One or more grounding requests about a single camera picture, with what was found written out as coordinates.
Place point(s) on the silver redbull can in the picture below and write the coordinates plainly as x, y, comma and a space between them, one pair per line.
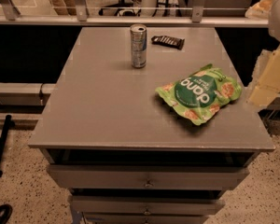
138, 34

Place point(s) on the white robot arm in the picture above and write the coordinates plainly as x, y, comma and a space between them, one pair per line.
265, 85

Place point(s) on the grey drawer cabinet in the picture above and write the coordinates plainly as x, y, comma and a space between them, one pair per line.
104, 112

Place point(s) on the green dang chips bag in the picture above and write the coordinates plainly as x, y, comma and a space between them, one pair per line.
200, 96

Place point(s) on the dark chocolate bar wrapper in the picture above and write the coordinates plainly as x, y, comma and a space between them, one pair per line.
168, 41

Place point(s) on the metal glass railing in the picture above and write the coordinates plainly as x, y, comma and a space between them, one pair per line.
10, 13

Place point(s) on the top drawer front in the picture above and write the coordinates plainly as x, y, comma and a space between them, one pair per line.
145, 177

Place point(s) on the drawer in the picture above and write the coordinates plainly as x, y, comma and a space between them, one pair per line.
138, 219
145, 206
145, 177

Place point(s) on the middle drawer front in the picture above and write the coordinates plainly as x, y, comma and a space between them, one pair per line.
145, 206

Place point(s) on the bottom drawer front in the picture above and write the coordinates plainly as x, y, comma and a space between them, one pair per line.
138, 219

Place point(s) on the black metal stand leg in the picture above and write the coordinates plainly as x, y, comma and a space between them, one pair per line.
8, 123

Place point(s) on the snack bag behind railing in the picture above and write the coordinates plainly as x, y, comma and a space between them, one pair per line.
260, 10

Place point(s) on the black shoe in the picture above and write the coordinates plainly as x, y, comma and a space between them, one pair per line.
5, 213

